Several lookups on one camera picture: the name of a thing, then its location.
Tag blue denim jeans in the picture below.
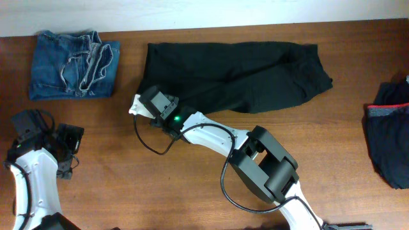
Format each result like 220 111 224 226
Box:
29 31 120 101

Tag black shorts garment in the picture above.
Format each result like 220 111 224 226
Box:
137 42 333 114

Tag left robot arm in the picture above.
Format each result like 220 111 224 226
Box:
4 109 84 230

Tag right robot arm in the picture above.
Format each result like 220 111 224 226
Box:
129 86 372 229

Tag dark garment with red trim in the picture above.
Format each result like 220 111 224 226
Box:
365 77 408 189

